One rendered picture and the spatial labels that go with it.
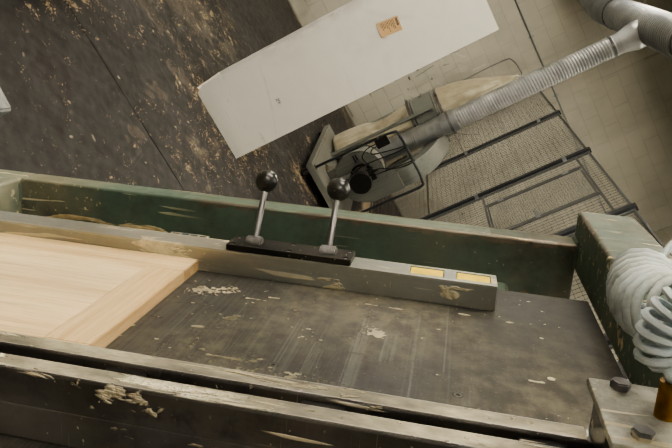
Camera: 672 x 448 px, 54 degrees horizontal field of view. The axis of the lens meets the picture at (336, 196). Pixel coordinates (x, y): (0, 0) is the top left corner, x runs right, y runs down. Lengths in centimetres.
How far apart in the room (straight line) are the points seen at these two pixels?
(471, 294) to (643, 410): 46
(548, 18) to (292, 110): 509
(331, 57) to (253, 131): 78
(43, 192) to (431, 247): 79
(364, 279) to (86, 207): 65
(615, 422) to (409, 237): 74
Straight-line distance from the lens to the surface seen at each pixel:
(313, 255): 102
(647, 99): 968
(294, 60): 468
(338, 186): 105
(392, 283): 102
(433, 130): 649
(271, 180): 108
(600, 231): 117
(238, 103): 483
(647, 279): 59
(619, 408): 60
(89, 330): 85
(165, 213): 136
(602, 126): 961
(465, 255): 125
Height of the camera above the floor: 182
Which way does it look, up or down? 15 degrees down
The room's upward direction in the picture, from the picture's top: 66 degrees clockwise
